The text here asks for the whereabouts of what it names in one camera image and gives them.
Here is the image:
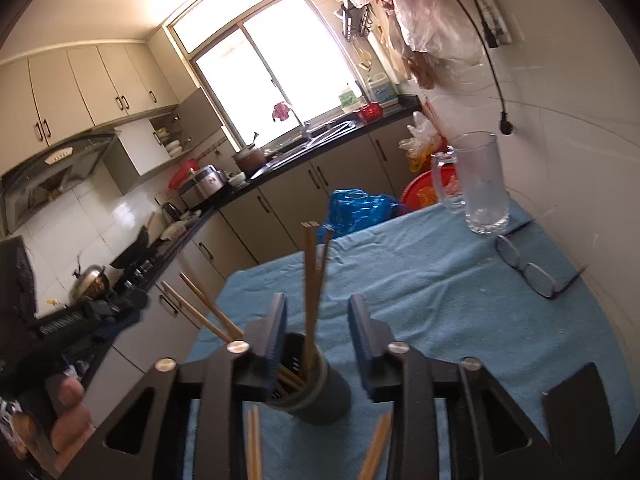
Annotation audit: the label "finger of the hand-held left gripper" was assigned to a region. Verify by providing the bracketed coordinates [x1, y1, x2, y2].
[92, 311, 142, 342]
[82, 291, 150, 325]

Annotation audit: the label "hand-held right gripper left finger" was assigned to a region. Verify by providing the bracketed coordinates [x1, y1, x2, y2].
[60, 292, 290, 480]

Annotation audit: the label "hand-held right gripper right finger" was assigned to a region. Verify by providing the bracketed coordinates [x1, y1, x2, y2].
[347, 294, 568, 480]

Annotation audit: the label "pile of wooden chopsticks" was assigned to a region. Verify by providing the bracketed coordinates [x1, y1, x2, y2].
[161, 220, 396, 480]

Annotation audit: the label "dark grey utensil holder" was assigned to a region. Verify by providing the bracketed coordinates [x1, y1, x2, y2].
[267, 332, 352, 427]

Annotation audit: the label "person's left hand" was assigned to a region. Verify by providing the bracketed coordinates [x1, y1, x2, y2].
[50, 376, 95, 467]

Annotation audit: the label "steel kettle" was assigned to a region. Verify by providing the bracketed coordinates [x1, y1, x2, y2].
[68, 264, 109, 302]

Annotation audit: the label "black wok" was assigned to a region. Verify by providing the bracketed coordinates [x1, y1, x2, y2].
[108, 227, 151, 269]

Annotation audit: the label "blue towel cloth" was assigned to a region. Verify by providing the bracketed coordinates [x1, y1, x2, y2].
[182, 199, 627, 480]

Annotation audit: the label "blue plastic bag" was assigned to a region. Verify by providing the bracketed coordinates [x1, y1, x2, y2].
[327, 189, 407, 239]

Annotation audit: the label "grey lower kitchen cabinets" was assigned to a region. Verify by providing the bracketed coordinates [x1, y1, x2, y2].
[92, 107, 422, 428]

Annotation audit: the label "red plastic lid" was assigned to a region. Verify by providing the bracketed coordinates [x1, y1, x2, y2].
[168, 158, 200, 191]

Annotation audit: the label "glass range hood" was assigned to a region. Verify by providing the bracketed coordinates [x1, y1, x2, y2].
[0, 131, 117, 234]

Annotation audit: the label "silver rice cooker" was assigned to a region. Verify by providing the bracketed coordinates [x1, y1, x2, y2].
[178, 163, 227, 207]

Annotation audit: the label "red plastic basin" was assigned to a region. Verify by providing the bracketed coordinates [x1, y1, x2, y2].
[402, 169, 459, 212]

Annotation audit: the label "stack of white dishes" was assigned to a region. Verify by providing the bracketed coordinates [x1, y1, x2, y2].
[154, 127, 184, 157]

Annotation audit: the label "brown cooking pot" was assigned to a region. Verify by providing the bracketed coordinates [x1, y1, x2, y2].
[232, 144, 269, 175]

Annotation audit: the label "black eyeglasses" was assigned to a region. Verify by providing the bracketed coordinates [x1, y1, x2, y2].
[495, 220, 587, 300]

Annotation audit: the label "clear glass mug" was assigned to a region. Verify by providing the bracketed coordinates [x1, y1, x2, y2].
[430, 131, 511, 235]

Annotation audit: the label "clear bag with yellow contents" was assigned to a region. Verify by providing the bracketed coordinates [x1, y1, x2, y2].
[398, 110, 447, 174]

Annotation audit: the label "chrome sink faucet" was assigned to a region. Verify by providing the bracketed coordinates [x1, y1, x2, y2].
[287, 104, 314, 141]

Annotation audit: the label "cream upper kitchen cabinets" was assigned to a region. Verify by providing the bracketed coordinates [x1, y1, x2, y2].
[0, 42, 180, 164]

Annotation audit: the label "red plastic basket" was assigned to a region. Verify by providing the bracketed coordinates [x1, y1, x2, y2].
[353, 102, 384, 122]

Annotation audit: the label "black smartphone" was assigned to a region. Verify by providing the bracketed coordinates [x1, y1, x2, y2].
[542, 362, 617, 467]

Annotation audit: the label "black kitchen countertop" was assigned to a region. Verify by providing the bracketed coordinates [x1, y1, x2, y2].
[30, 95, 422, 321]

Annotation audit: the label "white detergent jug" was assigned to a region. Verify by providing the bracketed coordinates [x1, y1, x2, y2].
[369, 72, 400, 104]

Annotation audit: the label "kitchen window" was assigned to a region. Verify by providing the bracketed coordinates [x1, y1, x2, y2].
[166, 0, 370, 152]

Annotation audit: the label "brown hanging bag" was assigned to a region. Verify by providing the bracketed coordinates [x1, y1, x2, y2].
[407, 52, 454, 89]

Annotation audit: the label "pink translucent plastic bags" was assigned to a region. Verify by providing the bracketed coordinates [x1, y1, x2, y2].
[392, 0, 485, 65]

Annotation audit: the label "white power strip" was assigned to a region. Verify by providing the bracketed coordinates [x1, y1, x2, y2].
[477, 0, 514, 45]

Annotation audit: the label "open wall cabinet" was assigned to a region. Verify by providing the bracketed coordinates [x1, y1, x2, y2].
[103, 87, 224, 194]

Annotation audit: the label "black cable with plug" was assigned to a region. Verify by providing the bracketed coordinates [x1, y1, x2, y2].
[449, 0, 514, 136]

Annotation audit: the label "wall utensil rack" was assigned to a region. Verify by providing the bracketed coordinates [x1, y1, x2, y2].
[339, 0, 374, 41]

